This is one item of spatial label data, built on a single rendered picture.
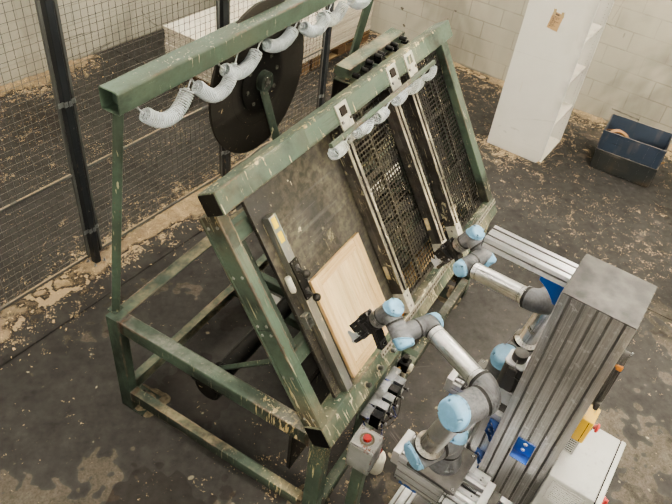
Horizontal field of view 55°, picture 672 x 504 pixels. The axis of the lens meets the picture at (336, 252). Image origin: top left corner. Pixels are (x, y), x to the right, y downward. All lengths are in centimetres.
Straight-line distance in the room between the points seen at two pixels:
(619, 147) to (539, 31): 141
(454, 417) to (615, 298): 65
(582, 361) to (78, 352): 322
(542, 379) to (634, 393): 250
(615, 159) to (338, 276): 435
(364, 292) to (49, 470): 202
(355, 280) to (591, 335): 133
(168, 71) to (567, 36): 426
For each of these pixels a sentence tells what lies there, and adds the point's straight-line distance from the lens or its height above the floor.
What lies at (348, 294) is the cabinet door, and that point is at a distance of 317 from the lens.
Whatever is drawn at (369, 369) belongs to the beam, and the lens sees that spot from 327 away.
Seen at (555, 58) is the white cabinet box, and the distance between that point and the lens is 640.
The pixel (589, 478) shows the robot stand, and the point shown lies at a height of 123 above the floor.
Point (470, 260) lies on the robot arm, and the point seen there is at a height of 158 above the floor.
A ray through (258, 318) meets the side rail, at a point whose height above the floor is 140.
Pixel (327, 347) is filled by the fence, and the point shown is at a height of 113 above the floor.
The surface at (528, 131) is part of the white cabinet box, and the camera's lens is 673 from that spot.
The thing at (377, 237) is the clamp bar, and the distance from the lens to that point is 332.
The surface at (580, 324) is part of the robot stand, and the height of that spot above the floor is 194.
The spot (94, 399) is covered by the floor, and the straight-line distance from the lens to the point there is 431.
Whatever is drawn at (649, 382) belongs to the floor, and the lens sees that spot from 508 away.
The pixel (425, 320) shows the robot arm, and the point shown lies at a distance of 253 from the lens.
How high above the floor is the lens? 344
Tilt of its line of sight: 42 degrees down
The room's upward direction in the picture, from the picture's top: 8 degrees clockwise
